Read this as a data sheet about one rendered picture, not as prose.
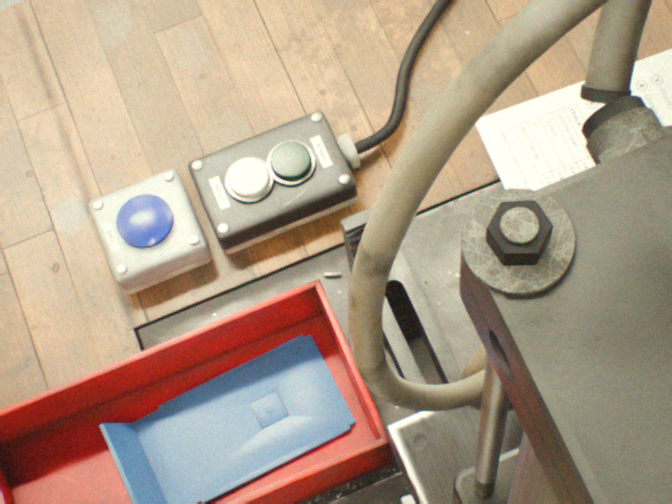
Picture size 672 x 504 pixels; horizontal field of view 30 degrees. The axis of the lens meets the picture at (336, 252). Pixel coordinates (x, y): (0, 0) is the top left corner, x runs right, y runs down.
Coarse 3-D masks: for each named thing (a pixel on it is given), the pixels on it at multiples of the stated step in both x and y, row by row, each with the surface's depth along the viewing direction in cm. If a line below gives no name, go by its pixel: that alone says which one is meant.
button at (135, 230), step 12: (132, 204) 90; (144, 204) 90; (156, 204) 90; (168, 204) 90; (120, 216) 89; (132, 216) 89; (144, 216) 89; (156, 216) 89; (168, 216) 89; (120, 228) 89; (132, 228) 89; (144, 228) 89; (156, 228) 89; (168, 228) 89; (132, 240) 89; (144, 240) 89; (156, 240) 89
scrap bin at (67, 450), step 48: (192, 336) 83; (240, 336) 86; (288, 336) 89; (336, 336) 83; (96, 384) 84; (144, 384) 87; (192, 384) 88; (336, 384) 87; (0, 432) 85; (48, 432) 87; (96, 432) 87; (384, 432) 80; (0, 480) 84; (48, 480) 86; (96, 480) 86; (288, 480) 79; (336, 480) 83
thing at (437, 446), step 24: (456, 408) 62; (408, 432) 61; (432, 432) 61; (456, 432) 61; (504, 432) 61; (408, 456) 61; (432, 456) 61; (456, 456) 61; (408, 480) 62; (432, 480) 60
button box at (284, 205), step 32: (448, 0) 98; (416, 32) 97; (288, 128) 92; (320, 128) 92; (384, 128) 93; (192, 160) 92; (224, 160) 91; (320, 160) 91; (352, 160) 92; (224, 192) 90; (288, 192) 90; (320, 192) 90; (352, 192) 91; (224, 224) 89; (256, 224) 89; (288, 224) 91
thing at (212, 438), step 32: (288, 352) 88; (224, 384) 87; (256, 384) 87; (288, 384) 87; (320, 384) 87; (160, 416) 87; (192, 416) 86; (224, 416) 86; (320, 416) 86; (352, 416) 86; (128, 448) 85; (160, 448) 86; (192, 448) 86; (224, 448) 85; (256, 448) 85; (288, 448) 85; (128, 480) 83; (160, 480) 85; (192, 480) 85; (224, 480) 85
